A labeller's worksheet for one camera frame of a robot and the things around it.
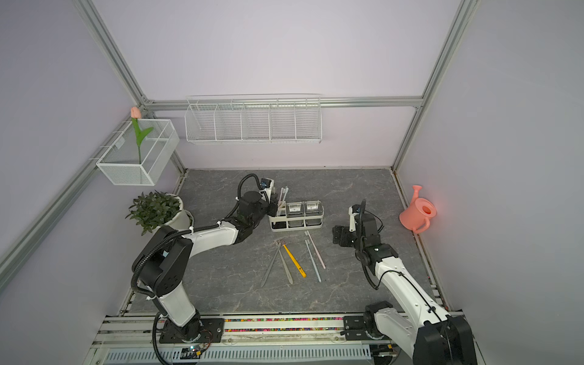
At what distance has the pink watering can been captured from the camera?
924 mm

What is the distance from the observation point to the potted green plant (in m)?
0.83

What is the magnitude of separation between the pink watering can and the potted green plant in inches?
37.4
